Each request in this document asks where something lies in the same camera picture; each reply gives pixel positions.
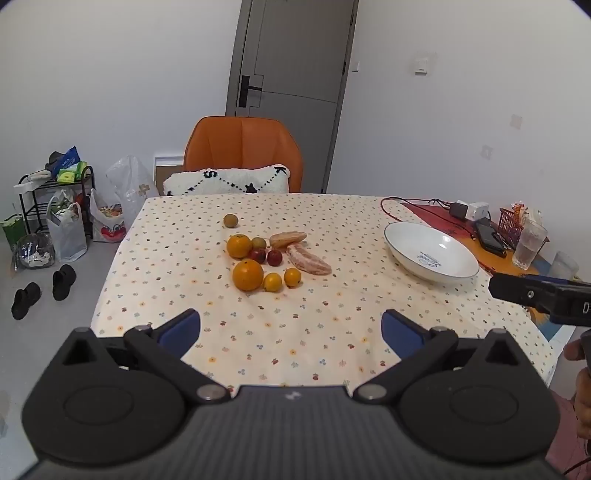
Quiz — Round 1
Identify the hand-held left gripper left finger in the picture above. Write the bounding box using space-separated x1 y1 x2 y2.
59 308 230 406

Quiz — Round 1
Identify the pair of black slippers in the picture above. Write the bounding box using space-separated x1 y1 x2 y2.
11 282 42 320

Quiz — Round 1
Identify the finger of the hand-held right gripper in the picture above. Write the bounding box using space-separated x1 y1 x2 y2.
488 272 557 315

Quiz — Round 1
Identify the black door handle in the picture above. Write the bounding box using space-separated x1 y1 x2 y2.
238 75 263 108

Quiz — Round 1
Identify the red mesh basket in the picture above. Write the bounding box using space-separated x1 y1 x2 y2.
499 208 525 239

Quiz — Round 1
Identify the floral tablecloth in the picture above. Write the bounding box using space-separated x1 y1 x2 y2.
90 193 555 387

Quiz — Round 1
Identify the pink peeled pomelo segment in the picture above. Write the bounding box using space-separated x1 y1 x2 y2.
286 244 333 276

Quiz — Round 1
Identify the white patterned pillow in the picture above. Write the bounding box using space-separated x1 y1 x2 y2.
163 164 291 196

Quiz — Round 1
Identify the frosted glass cup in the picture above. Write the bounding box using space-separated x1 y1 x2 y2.
512 219 549 271

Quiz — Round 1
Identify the clear plastic cup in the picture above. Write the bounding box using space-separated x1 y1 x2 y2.
551 250 580 280

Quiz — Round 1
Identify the green paper bag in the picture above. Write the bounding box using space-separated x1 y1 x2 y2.
1 215 27 252

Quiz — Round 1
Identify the person's right hand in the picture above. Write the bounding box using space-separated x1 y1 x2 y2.
563 339 591 439

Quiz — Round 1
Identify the large orange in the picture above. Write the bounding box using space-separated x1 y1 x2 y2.
232 259 265 292

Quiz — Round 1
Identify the white plate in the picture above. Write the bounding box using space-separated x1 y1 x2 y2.
384 222 480 284

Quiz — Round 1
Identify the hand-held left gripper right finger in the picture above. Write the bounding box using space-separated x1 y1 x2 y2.
353 309 527 402

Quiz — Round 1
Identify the blue packet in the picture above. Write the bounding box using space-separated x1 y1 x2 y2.
53 146 81 178

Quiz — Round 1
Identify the white edged cardboard panel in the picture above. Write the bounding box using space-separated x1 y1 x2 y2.
152 155 185 197

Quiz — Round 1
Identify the white bag with red print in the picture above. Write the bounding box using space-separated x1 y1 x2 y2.
89 188 127 243

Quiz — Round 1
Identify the black slipper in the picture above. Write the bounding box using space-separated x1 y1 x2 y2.
52 264 77 302

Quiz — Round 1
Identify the green packet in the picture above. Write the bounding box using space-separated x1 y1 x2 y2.
56 161 89 184

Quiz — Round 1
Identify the bread roll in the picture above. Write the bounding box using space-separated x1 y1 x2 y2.
269 231 308 248

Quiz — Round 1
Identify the clear white plastic bag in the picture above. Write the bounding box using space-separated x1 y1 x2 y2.
105 155 160 217

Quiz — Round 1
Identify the medium orange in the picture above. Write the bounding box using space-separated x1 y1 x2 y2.
226 234 253 259

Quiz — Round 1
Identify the clear bag with shoes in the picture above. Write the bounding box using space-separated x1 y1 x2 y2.
13 233 57 271

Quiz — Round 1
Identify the black power bank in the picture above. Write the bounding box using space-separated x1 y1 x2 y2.
473 218 508 257

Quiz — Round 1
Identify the grey door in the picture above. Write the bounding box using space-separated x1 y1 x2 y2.
226 0 360 193

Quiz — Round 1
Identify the person's right forearm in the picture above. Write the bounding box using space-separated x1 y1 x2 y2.
546 390 591 478

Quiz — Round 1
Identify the black shoe rack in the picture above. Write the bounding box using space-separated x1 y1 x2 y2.
18 166 96 236

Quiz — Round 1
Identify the orange chair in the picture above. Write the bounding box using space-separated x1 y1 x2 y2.
183 116 304 193

